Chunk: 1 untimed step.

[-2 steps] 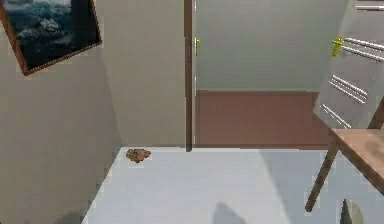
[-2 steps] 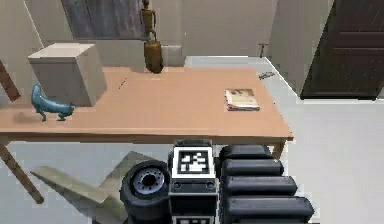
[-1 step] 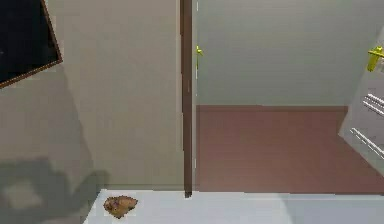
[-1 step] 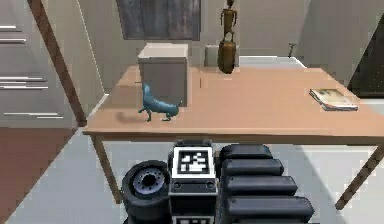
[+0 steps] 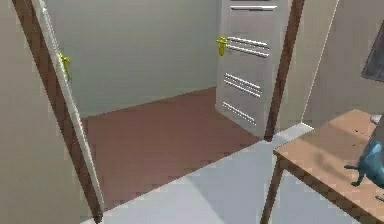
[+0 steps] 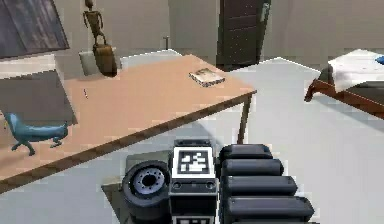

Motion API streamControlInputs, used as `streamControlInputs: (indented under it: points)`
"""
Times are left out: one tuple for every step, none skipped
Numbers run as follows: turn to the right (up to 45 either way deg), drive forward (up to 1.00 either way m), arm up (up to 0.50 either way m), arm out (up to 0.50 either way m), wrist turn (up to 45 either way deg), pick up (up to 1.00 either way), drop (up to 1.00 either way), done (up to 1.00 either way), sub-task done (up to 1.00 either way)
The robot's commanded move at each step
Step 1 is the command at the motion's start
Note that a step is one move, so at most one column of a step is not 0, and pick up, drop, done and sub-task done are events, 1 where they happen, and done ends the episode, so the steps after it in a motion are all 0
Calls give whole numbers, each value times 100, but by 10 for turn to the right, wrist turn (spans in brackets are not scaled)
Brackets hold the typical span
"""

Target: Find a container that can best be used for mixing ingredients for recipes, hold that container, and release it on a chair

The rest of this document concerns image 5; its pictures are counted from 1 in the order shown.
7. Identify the yellow door handle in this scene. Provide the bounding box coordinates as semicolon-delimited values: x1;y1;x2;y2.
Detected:
215;36;229;57
59;52;72;81

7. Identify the white panelled room door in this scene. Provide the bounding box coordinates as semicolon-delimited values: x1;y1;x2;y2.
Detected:
214;0;290;138

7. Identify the brown wooden table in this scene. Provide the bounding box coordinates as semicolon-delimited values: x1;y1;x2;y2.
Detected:
259;108;384;224

